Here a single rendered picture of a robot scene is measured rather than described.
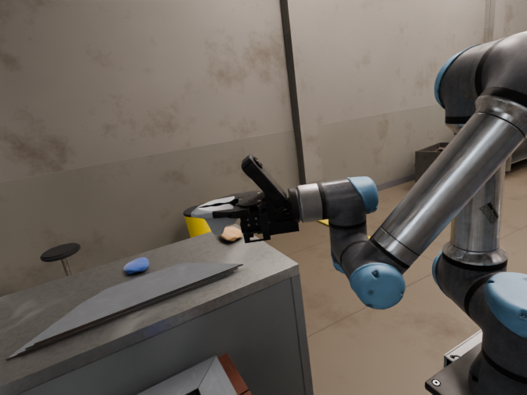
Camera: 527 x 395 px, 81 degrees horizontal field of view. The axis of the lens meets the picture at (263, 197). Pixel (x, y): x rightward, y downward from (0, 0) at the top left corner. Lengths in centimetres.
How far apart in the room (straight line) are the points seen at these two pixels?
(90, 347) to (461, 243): 99
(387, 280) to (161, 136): 353
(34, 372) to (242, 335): 61
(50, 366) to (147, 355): 25
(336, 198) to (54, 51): 358
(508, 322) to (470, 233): 17
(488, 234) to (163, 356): 95
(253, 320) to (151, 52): 329
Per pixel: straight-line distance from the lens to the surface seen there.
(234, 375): 114
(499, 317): 69
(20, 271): 418
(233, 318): 115
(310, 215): 59
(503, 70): 58
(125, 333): 107
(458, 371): 86
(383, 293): 52
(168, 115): 388
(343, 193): 60
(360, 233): 63
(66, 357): 109
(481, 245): 75
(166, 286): 118
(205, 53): 409
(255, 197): 60
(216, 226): 61
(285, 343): 134
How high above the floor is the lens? 163
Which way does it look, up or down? 16 degrees down
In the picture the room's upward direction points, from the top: 8 degrees counter-clockwise
